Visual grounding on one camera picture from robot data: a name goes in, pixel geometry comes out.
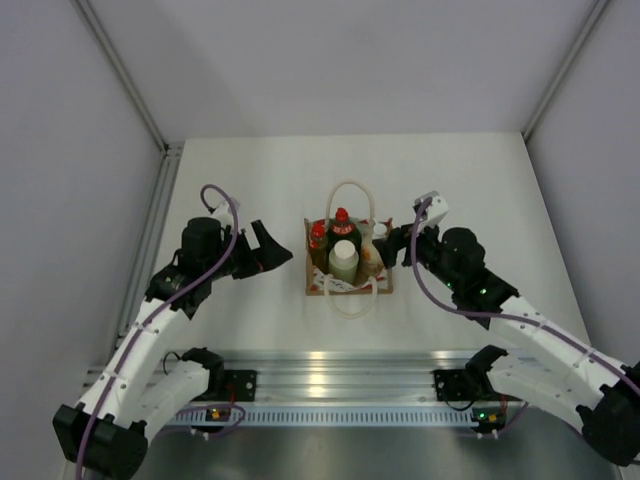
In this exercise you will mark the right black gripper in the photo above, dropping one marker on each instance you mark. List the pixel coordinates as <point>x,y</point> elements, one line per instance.
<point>398,239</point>

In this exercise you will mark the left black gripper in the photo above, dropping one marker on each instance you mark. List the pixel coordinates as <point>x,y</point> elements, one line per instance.
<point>270,254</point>

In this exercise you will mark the cream pump lotion bottle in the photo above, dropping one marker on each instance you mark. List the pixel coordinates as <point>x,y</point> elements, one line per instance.
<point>371,262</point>

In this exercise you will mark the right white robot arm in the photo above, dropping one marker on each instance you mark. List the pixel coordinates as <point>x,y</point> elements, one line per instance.
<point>595,394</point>

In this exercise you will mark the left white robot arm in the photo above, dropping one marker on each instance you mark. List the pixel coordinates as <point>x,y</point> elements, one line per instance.
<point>112,425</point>

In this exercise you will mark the brown canvas tote bag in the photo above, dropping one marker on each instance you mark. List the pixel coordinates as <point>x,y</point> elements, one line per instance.
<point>325,285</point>

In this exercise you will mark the small brown bottle red cap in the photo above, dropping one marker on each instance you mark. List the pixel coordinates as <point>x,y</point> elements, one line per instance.
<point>318,246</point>

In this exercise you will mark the dark bottle red cap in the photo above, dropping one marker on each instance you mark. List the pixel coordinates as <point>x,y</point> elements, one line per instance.
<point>341,227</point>

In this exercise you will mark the green bottle white cap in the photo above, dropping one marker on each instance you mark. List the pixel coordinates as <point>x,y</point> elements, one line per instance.
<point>343,262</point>

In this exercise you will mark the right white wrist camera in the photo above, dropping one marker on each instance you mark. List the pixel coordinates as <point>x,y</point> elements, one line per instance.
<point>434,212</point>

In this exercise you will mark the aluminium mounting rail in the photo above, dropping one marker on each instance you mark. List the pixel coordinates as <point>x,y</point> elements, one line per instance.
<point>334,379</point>

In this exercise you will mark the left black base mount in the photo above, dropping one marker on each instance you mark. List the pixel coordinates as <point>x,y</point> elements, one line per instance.
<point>239,386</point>

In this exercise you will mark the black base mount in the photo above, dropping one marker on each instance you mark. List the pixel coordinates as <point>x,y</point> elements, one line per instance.
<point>239,386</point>
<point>453,386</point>

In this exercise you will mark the left aluminium frame post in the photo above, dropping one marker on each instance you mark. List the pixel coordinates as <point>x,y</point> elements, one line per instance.
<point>99,34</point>

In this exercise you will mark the aluminium frame post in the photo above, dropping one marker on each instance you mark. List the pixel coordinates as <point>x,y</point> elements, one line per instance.
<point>571,54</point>
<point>99,34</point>

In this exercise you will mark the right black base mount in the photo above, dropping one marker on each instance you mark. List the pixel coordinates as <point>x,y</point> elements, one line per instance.
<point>453,386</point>

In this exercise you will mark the white slotted cable duct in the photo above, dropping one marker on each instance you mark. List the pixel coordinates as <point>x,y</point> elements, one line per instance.
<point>423,416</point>

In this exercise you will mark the right aluminium frame post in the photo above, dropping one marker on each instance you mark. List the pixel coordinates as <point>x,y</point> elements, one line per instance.
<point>571,54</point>

